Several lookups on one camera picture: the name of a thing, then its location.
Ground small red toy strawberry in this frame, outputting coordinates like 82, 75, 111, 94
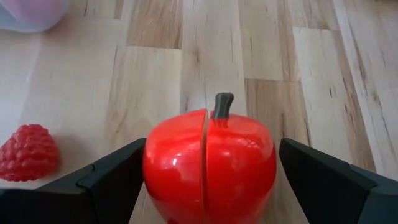
0, 124, 60, 183

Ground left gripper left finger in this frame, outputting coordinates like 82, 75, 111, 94
0, 138, 147, 224

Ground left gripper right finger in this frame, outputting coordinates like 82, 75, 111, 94
279, 138, 398, 224

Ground clear plastic tupperware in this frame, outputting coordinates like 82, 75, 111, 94
0, 0, 72, 34

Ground large red toy fruit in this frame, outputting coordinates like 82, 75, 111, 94
142, 91, 278, 224

